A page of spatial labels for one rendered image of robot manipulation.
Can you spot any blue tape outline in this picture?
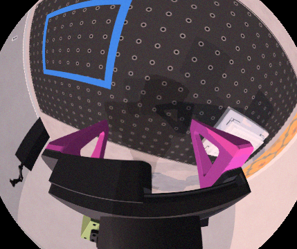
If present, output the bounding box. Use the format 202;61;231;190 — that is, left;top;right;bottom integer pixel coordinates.
42;0;132;89

